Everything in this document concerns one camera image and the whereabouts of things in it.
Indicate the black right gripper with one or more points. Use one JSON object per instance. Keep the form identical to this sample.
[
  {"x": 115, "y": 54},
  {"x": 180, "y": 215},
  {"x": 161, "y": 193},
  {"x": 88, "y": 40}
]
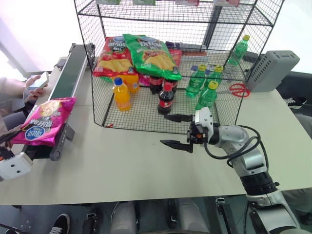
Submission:
[{"x": 196, "y": 137}]

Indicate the red chips bag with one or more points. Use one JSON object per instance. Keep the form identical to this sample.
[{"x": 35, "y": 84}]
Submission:
[{"x": 114, "y": 58}]

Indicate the green belt conveyor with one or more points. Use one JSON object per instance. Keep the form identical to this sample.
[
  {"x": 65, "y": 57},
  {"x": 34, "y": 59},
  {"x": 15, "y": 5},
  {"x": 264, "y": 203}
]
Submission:
[{"x": 70, "y": 73}]

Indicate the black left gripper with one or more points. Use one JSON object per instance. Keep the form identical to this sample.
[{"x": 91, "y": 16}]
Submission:
[{"x": 5, "y": 151}]

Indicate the green chips bag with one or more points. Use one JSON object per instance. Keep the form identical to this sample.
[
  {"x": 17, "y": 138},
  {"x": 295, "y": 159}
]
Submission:
[{"x": 153, "y": 56}]

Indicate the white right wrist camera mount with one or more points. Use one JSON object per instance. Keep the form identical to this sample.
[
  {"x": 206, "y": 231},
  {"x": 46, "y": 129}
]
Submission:
[{"x": 204, "y": 118}]

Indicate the person's hand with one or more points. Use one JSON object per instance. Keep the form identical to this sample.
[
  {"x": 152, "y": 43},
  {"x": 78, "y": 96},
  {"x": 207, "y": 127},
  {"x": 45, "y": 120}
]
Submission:
[{"x": 33, "y": 84}]

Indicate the black sneaker white laces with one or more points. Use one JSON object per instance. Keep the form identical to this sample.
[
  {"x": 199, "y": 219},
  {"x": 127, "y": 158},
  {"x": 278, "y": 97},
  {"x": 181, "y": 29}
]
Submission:
[{"x": 296, "y": 102}]

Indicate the orange soda bottle blue cap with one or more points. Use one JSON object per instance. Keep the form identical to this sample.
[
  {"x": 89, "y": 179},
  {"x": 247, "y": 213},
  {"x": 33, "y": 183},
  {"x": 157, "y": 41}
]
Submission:
[{"x": 121, "y": 96}]

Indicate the pink box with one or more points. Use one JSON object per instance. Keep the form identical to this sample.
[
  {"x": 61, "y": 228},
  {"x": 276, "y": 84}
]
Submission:
[
  {"x": 187, "y": 2},
  {"x": 226, "y": 2}
]

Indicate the white smartphone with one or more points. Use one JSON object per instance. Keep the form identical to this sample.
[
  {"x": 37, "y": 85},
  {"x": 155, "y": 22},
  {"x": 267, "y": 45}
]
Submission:
[{"x": 40, "y": 80}]

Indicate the cola bottle red cap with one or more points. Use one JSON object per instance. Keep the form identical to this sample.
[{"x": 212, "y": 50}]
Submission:
[{"x": 166, "y": 100}]

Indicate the person's light sleeve forearm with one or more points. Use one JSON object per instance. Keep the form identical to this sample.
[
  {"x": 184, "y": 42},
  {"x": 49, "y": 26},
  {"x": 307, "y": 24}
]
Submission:
[{"x": 11, "y": 87}]

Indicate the purple snack pack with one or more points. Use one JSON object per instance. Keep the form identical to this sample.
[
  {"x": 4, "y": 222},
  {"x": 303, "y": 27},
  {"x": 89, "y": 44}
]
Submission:
[{"x": 173, "y": 44}]

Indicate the small red snack pack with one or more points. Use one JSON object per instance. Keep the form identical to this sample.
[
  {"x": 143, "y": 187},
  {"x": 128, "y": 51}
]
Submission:
[{"x": 176, "y": 56}]

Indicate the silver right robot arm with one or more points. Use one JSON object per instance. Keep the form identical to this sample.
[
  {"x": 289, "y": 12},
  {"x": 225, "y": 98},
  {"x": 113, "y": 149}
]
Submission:
[{"x": 251, "y": 158}]

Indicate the grey vented plastic box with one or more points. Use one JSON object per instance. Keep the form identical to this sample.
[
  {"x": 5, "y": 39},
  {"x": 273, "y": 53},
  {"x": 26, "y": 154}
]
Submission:
[{"x": 270, "y": 72}]

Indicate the pink chips bag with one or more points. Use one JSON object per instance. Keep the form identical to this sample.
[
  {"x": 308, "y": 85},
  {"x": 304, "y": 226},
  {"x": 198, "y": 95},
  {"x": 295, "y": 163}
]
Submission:
[{"x": 46, "y": 122}]

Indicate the grey rounded shape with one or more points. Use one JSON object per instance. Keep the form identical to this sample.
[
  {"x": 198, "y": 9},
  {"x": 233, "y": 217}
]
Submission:
[{"x": 192, "y": 215}]

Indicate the green soda bottle yellow cap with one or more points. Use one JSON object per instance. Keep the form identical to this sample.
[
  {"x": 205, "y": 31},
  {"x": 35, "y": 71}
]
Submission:
[
  {"x": 195, "y": 81},
  {"x": 215, "y": 75},
  {"x": 207, "y": 96},
  {"x": 239, "y": 51}
]

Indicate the green box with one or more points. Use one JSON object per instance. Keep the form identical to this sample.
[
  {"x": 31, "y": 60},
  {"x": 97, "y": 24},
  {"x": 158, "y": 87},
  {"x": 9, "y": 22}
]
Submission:
[
  {"x": 107, "y": 1},
  {"x": 144, "y": 2}
]

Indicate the pink snack bag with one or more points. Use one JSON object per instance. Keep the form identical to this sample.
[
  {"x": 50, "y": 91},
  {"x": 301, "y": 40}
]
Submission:
[{"x": 144, "y": 79}]

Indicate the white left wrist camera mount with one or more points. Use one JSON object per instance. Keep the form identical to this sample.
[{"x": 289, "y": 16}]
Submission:
[{"x": 14, "y": 168}]

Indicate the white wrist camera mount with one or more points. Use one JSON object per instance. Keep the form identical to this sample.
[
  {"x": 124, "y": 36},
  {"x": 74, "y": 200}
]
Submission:
[
  {"x": 14, "y": 168},
  {"x": 204, "y": 118}
]

